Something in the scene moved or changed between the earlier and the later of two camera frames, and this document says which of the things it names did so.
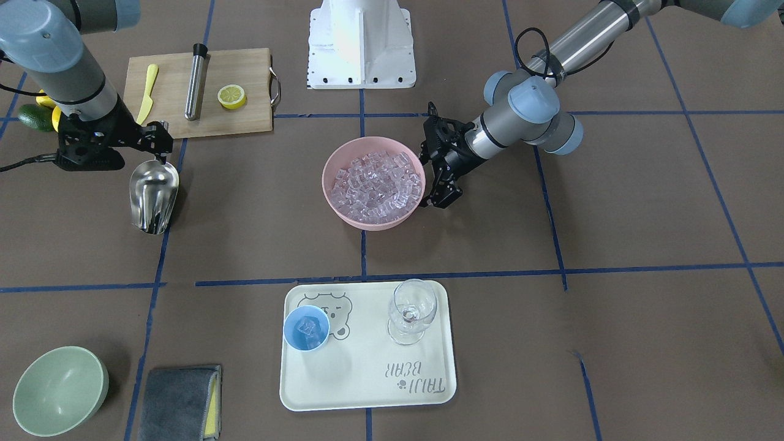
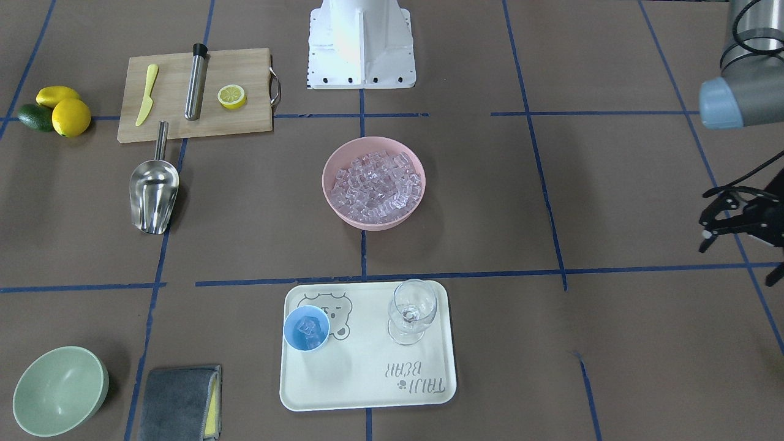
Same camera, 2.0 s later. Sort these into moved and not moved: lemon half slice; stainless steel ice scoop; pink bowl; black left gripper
Moved: black left gripper
Not moved: pink bowl; stainless steel ice scoop; lemon half slice
